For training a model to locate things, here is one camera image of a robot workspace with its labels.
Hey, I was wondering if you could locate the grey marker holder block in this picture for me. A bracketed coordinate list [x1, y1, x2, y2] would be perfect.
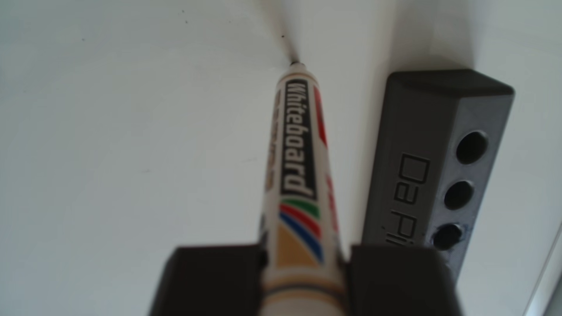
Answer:
[361, 69, 515, 281]

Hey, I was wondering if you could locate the whiteboard with silver frame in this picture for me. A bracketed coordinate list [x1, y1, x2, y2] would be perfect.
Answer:
[0, 0, 562, 316]

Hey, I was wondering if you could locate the white whiteboard marker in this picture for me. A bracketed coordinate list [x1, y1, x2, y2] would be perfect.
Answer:
[259, 61, 349, 316]

